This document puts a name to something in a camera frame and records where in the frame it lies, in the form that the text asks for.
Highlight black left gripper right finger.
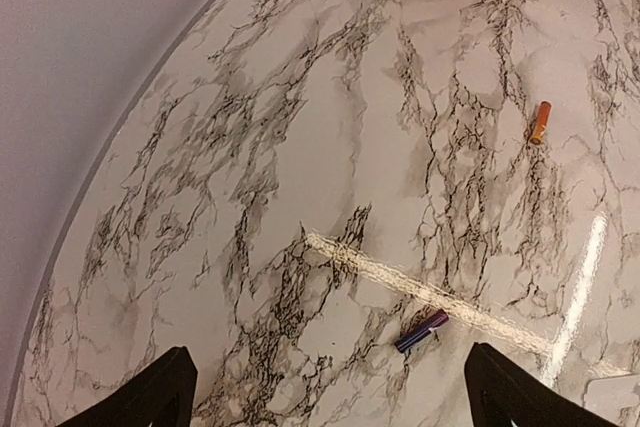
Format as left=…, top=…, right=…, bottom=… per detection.
left=464, top=343, right=612, bottom=427

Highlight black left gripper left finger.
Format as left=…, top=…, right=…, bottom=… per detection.
left=63, top=346, right=198, bottom=427

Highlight purple blue battery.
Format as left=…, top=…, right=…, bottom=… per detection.
left=394, top=309, right=449, bottom=353

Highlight white battery cover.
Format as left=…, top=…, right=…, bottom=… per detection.
left=584, top=374, right=639, bottom=422

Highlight orange battery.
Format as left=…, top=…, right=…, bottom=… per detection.
left=530, top=101, right=552, bottom=145

